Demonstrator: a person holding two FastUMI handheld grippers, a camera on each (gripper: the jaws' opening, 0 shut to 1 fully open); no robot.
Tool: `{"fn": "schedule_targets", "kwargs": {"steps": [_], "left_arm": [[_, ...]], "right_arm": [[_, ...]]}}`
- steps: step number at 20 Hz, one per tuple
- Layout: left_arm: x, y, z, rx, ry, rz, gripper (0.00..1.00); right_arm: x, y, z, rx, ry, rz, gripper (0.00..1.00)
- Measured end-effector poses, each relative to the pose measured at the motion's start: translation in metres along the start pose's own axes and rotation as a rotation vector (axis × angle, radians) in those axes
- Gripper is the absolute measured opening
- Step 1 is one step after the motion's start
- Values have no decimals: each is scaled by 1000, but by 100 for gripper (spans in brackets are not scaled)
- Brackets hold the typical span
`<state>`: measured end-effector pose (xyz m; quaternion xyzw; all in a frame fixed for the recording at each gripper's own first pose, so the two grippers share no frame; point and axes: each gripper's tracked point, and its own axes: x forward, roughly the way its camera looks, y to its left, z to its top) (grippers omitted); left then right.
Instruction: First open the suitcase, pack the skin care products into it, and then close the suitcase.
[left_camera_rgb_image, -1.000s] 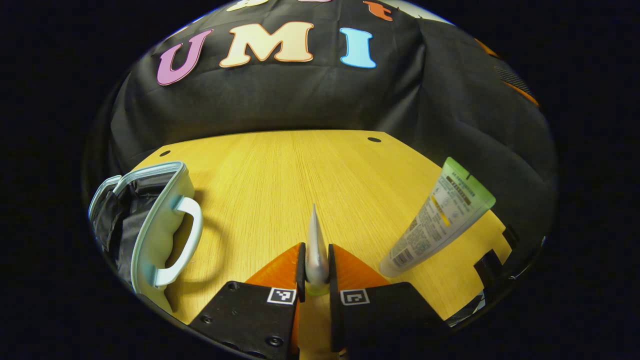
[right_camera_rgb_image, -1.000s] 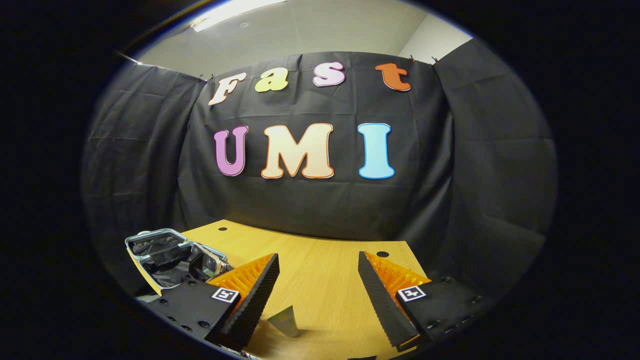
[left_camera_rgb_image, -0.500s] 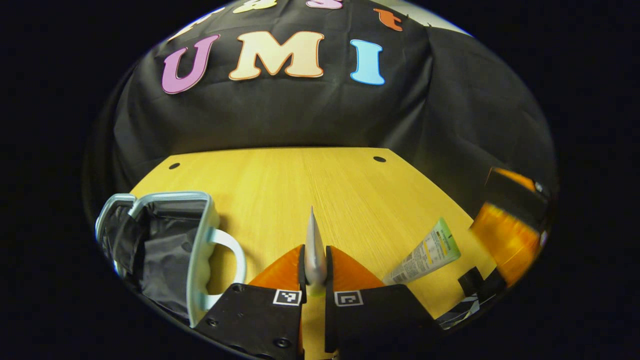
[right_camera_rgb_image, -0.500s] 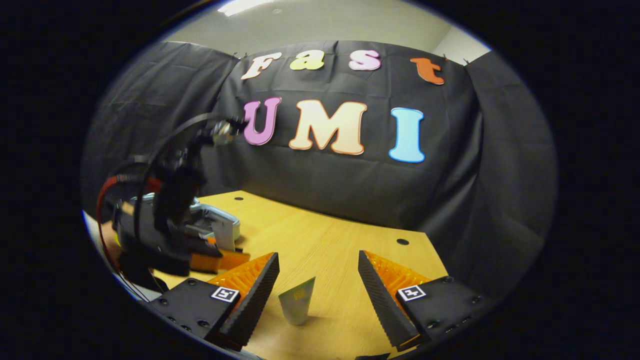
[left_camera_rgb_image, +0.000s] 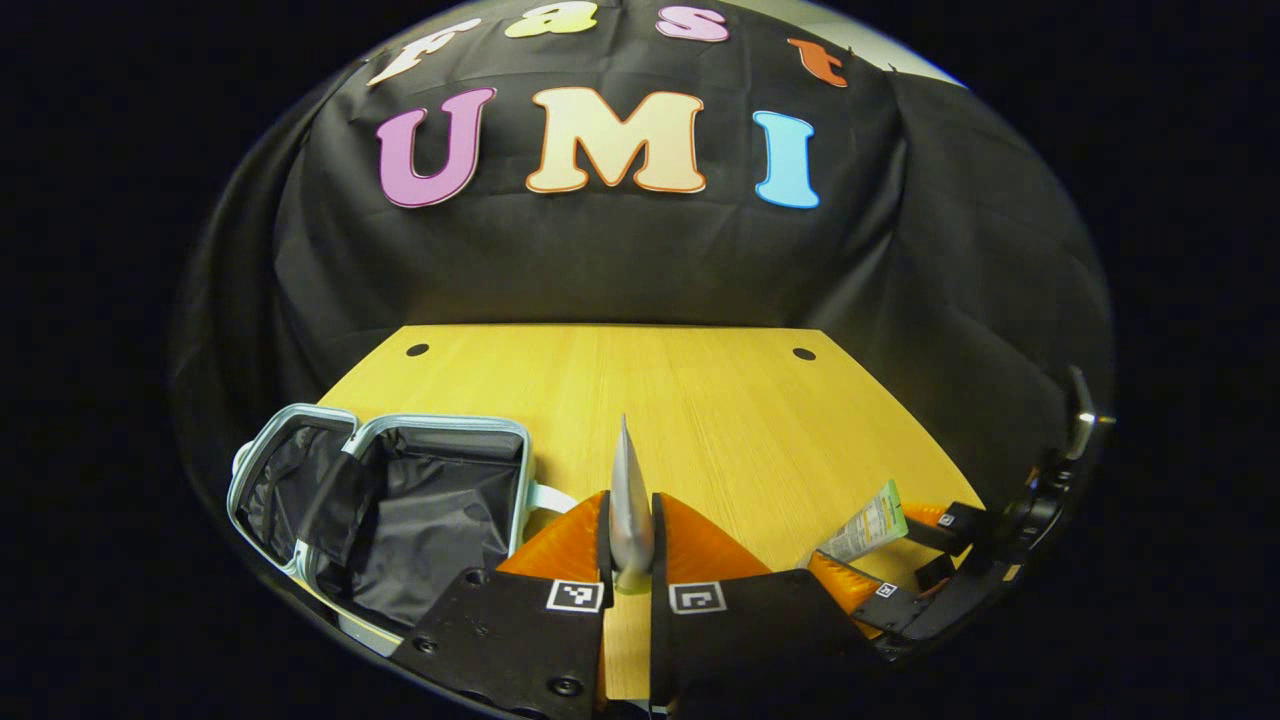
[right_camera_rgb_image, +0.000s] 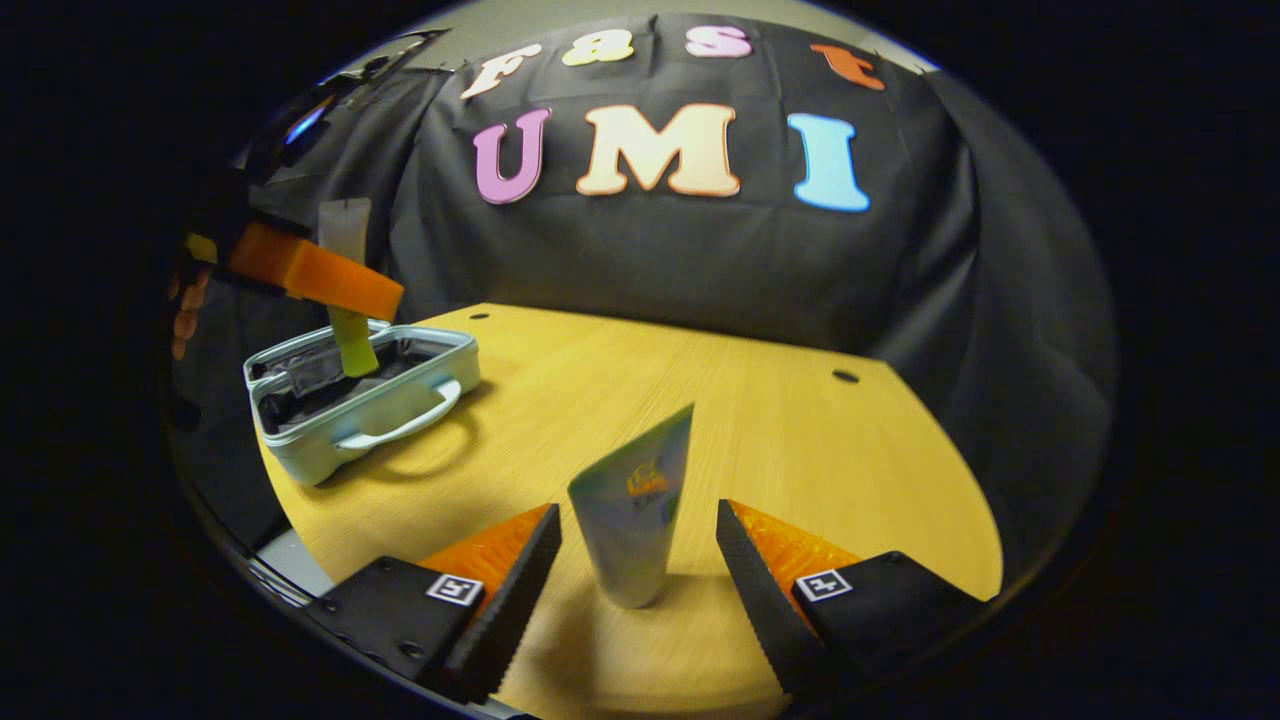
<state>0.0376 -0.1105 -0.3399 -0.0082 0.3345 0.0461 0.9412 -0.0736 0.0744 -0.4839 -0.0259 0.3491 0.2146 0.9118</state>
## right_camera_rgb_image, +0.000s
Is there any black backdrop cloth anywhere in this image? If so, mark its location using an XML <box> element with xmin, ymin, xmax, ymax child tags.
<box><xmin>170</xmin><ymin>15</ymin><xmax>1119</xmax><ymax>561</ymax></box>

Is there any light blue suitcase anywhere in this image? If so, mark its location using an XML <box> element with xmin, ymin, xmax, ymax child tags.
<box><xmin>243</xmin><ymin>320</ymin><xmax>482</xmax><ymax>488</ymax></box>

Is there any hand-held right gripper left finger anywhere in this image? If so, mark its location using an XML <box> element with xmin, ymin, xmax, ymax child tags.
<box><xmin>305</xmin><ymin>502</ymin><xmax>564</xmax><ymax>706</ymax></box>

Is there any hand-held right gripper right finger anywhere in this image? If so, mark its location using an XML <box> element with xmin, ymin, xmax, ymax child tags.
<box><xmin>715</xmin><ymin>498</ymin><xmax>989</xmax><ymax>701</ymax></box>

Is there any white green printed tube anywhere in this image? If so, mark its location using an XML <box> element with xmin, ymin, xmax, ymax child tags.
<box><xmin>567</xmin><ymin>403</ymin><xmax>696</xmax><ymax>610</ymax></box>

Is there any yellow green tube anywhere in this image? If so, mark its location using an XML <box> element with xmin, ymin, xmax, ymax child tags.
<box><xmin>318</xmin><ymin>198</ymin><xmax>383</xmax><ymax>379</ymax></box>

